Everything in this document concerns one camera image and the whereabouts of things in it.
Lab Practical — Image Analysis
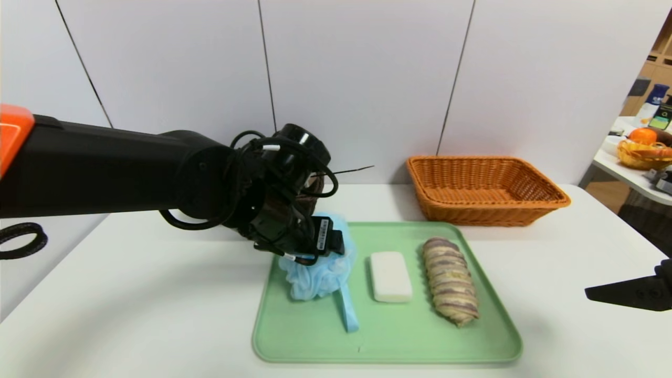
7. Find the purple striped twisted bread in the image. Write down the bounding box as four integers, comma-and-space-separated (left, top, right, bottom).
422, 237, 480, 327

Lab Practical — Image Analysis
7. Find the orange wicker basket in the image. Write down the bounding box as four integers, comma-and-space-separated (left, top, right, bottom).
405, 156, 571, 227

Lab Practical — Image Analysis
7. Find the white side table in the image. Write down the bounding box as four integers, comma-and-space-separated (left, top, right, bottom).
591, 117, 672, 206

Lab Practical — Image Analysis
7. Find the dark grey bundled item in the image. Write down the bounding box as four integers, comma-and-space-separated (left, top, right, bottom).
647, 168, 672, 196

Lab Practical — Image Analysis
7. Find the white bottle with blue cap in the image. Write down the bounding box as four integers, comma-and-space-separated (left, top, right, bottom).
633, 84, 669, 128

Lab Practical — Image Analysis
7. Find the white soap bar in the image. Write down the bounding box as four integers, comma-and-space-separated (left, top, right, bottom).
370, 251, 413, 303

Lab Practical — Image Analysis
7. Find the light green plastic tray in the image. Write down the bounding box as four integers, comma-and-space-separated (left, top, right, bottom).
253, 221, 523, 364

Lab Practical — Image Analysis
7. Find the small yellow wicker basket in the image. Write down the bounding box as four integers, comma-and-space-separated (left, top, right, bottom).
616, 140, 672, 171

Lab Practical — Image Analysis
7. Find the dark green printed box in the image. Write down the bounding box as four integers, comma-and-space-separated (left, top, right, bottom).
648, 103, 672, 131

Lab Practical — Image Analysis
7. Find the thick black cable loop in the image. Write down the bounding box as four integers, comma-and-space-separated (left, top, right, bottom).
0, 223, 48, 260

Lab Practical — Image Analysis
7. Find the light blue bath loofah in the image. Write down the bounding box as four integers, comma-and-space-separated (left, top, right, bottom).
278, 213, 361, 333

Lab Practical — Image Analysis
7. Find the wooden shelf unit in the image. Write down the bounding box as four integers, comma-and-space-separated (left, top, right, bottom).
619, 8, 672, 119

